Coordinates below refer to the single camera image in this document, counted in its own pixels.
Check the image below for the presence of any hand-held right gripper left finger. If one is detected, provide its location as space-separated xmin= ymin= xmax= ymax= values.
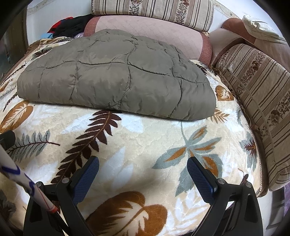
xmin=24 ymin=156 xmax=100 ymax=236

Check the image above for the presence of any black garment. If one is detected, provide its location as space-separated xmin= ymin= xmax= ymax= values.
xmin=53 ymin=14 xmax=93 ymax=38

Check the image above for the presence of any grey quilted jacket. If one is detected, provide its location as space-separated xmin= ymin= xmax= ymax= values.
xmin=17 ymin=29 xmax=217 ymax=121

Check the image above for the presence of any red garment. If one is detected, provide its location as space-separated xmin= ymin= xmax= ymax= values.
xmin=50 ymin=20 xmax=66 ymax=30

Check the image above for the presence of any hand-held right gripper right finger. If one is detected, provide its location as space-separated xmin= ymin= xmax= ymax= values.
xmin=187 ymin=156 xmax=264 ymax=236

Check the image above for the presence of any pink bolster cushion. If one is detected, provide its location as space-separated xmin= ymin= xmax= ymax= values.
xmin=83 ymin=15 xmax=213 ymax=67

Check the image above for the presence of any brown and cream pillow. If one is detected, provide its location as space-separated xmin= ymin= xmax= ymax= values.
xmin=221 ymin=15 xmax=290 ymax=68

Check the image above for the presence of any square striped floral cushion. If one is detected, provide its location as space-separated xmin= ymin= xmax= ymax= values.
xmin=215 ymin=43 xmax=290 ymax=192

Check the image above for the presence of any long striped floral cushion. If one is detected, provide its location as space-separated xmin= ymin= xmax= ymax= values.
xmin=91 ymin=0 xmax=214 ymax=32

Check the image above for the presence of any leaf print fleece blanket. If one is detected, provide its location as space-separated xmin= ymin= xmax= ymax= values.
xmin=0 ymin=36 xmax=269 ymax=236

